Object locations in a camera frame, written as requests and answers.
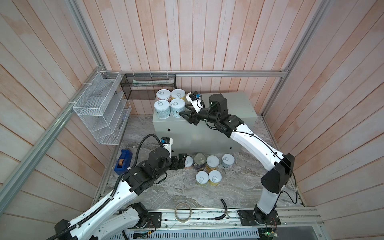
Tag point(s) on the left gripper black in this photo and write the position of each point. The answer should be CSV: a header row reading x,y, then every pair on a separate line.
x,y
181,162

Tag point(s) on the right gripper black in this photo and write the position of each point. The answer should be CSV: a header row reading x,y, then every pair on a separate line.
x,y
192,116

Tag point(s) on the blue can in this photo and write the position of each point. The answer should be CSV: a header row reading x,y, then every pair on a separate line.
x,y
177,106

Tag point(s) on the yellow labelled can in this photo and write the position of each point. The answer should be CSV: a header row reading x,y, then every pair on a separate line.
x,y
178,94

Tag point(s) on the green can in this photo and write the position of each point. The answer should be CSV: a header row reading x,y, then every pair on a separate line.
x,y
202,178

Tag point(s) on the teal labelled can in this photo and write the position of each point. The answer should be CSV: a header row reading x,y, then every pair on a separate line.
x,y
162,109

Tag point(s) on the pink labelled can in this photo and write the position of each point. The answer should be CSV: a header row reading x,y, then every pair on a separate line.
x,y
163,94

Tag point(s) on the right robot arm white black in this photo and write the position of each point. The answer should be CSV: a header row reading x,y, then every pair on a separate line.
x,y
279,166

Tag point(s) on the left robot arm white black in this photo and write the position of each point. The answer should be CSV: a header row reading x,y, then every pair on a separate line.
x,y
98,223

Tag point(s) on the blue tape dispenser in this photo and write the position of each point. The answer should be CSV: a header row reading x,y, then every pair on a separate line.
x,y
123,162

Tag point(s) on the grey metal cabinet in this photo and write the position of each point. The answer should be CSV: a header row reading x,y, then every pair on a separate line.
x,y
190,139

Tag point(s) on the open-top dark metal can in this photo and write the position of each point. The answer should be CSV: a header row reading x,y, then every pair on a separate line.
x,y
199,162

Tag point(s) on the yellow can back row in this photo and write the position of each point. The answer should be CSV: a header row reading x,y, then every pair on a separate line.
x,y
212,162

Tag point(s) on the black mesh basket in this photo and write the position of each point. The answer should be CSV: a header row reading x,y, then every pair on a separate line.
x,y
137,87

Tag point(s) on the black pliers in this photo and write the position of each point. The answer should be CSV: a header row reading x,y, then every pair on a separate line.
x,y
226,212

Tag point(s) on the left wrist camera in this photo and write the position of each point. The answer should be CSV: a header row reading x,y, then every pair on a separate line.
x,y
167,143

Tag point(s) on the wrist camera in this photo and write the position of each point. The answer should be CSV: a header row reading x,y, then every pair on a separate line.
x,y
167,143
194,102

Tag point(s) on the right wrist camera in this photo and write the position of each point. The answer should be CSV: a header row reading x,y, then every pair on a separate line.
x,y
194,102

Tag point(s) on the white wire mesh shelf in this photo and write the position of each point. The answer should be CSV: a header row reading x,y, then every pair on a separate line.
x,y
102,109

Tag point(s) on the horizontal aluminium wall rail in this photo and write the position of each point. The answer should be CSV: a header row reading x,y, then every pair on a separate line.
x,y
227,73

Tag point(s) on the left aluminium wall rail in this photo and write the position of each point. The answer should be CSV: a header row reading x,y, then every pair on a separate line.
x,y
31,160

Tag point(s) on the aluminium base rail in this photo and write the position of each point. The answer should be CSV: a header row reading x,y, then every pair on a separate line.
x,y
288,223

